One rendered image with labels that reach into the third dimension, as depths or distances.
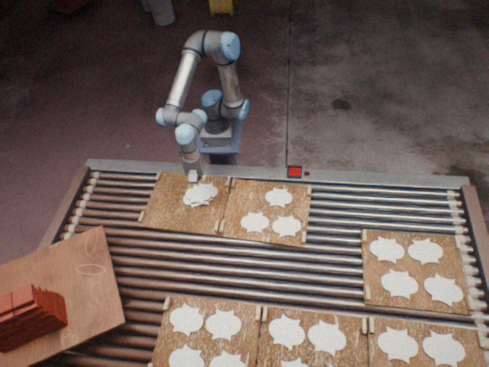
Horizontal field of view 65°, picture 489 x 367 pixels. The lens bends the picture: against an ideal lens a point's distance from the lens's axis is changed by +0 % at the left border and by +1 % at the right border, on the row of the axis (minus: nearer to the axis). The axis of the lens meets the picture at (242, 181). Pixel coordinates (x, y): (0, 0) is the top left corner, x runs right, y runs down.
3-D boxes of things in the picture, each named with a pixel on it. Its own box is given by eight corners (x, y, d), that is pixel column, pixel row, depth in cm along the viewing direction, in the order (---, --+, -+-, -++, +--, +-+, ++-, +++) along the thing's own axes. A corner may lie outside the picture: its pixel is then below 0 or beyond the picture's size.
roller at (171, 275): (54, 261, 190) (49, 256, 186) (480, 302, 159) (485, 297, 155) (50, 270, 187) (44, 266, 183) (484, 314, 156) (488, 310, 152)
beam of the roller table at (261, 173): (92, 164, 231) (88, 157, 226) (464, 183, 198) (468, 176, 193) (86, 175, 226) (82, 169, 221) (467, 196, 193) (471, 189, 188)
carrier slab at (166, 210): (160, 173, 213) (160, 171, 211) (232, 180, 205) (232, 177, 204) (139, 227, 192) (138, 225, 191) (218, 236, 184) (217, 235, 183)
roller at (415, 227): (82, 202, 211) (78, 197, 207) (463, 228, 180) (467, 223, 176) (78, 210, 208) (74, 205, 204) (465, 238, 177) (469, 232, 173)
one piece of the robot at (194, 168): (176, 165, 163) (184, 188, 176) (196, 164, 162) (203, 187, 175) (179, 144, 171) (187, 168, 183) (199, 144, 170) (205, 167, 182)
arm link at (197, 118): (184, 105, 169) (173, 121, 163) (207, 109, 166) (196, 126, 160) (187, 118, 176) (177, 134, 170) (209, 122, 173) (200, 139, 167)
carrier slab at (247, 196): (234, 180, 205) (234, 178, 203) (311, 188, 197) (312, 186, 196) (218, 237, 184) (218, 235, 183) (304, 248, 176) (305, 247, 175)
